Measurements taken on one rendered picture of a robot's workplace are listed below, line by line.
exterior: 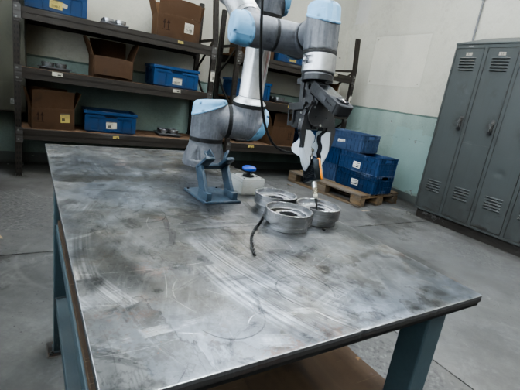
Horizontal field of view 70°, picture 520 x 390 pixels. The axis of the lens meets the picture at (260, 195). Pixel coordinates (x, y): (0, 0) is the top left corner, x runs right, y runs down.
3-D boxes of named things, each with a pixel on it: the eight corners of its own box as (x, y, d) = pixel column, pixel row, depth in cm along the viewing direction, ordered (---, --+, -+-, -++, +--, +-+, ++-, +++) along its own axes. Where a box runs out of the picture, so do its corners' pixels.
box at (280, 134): (297, 147, 517) (302, 115, 505) (265, 145, 489) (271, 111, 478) (280, 141, 552) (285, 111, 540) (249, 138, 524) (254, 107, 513)
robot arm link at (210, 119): (186, 132, 134) (190, 94, 131) (223, 136, 139) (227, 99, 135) (191, 138, 123) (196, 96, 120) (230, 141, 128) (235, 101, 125)
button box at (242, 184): (262, 195, 105) (265, 178, 103) (241, 195, 101) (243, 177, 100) (248, 186, 111) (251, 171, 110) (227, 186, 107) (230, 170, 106)
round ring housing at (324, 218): (333, 232, 83) (337, 215, 82) (289, 220, 86) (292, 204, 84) (340, 220, 92) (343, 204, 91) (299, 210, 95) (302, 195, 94)
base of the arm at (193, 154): (176, 159, 136) (178, 131, 133) (213, 160, 144) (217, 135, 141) (190, 169, 123) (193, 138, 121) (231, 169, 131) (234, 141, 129)
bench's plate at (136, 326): (480, 306, 63) (483, 295, 63) (100, 425, 32) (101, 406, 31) (205, 156, 160) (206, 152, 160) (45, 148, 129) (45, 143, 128)
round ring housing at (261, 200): (261, 200, 100) (264, 185, 98) (299, 209, 96) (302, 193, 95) (246, 208, 90) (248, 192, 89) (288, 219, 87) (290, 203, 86)
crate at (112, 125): (130, 130, 435) (131, 111, 429) (136, 135, 403) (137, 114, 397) (80, 126, 410) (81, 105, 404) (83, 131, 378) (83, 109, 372)
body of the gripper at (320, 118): (310, 131, 91) (316, 80, 90) (334, 131, 84) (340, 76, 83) (285, 128, 88) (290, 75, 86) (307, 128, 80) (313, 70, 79)
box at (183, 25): (203, 45, 408) (206, 6, 398) (151, 34, 383) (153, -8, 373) (193, 46, 439) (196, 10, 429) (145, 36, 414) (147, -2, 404)
